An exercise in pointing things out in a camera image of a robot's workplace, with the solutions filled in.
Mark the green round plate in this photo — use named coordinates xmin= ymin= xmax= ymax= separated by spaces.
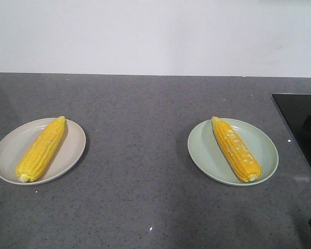
xmin=187 ymin=118 xmax=279 ymax=187

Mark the pale spotted corn cob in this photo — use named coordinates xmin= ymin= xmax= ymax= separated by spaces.
xmin=211 ymin=117 xmax=262 ymax=183

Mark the black induction cooktop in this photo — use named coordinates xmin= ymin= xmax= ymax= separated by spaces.
xmin=272 ymin=93 xmax=311 ymax=168

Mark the white round plate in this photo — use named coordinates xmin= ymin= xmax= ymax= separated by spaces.
xmin=0 ymin=117 xmax=87 ymax=186

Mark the yellow corn cob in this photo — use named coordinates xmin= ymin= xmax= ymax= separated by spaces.
xmin=16 ymin=116 xmax=66 ymax=183

